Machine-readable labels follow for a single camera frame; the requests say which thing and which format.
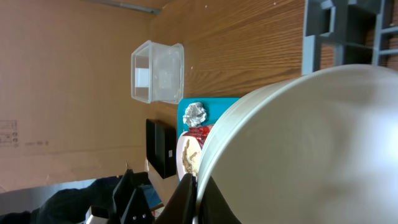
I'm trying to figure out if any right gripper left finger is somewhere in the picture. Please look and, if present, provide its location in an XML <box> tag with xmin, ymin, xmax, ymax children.
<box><xmin>154</xmin><ymin>174</ymin><xmax>197</xmax><ymax>224</ymax></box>

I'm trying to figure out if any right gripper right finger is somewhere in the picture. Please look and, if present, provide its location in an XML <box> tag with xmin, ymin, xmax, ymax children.
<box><xmin>198</xmin><ymin>177</ymin><xmax>241</xmax><ymax>224</ymax></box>

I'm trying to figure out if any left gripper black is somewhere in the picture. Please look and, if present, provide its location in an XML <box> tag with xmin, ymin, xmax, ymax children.
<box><xmin>107</xmin><ymin>169</ymin><xmax>155</xmax><ymax>224</ymax></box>

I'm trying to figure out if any white bowl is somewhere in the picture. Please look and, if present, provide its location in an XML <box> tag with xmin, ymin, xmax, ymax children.
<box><xmin>197</xmin><ymin>64</ymin><xmax>397</xmax><ymax>223</ymax></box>

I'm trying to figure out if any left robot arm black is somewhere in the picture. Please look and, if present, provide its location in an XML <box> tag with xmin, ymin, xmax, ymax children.
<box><xmin>1</xmin><ymin>177</ymin><xmax>121</xmax><ymax>224</ymax></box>

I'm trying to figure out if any grey dishwasher rack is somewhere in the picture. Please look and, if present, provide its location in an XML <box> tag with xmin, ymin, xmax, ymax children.
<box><xmin>302</xmin><ymin>0</ymin><xmax>397</xmax><ymax>75</ymax></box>

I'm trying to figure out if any peanuts and rice food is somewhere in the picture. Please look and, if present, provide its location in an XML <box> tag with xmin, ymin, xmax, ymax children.
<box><xmin>182</xmin><ymin>137</ymin><xmax>201</xmax><ymax>176</ymax></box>

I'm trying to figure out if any white plate with food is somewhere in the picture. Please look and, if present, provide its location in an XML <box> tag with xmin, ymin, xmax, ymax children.
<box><xmin>176</xmin><ymin>131</ymin><xmax>206</xmax><ymax>180</ymax></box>

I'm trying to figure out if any black plastic tray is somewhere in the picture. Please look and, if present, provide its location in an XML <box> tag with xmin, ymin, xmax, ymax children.
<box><xmin>146</xmin><ymin>119</ymin><xmax>177</xmax><ymax>179</ymax></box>

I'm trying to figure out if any red snack wrapper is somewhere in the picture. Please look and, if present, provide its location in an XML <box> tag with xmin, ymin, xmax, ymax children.
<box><xmin>183</xmin><ymin>124</ymin><xmax>213</xmax><ymax>148</ymax></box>

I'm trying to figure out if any crumpled white napkin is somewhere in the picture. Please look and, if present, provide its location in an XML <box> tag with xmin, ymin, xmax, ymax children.
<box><xmin>183</xmin><ymin>102</ymin><xmax>207</xmax><ymax>128</ymax></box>

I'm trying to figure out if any teal serving tray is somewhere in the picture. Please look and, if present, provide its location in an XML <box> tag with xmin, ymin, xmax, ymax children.
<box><xmin>177</xmin><ymin>97</ymin><xmax>241</xmax><ymax>183</ymax></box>

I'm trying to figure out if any clear plastic bin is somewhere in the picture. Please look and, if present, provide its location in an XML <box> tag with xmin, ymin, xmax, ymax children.
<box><xmin>131</xmin><ymin>40</ymin><xmax>185</xmax><ymax>104</ymax></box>

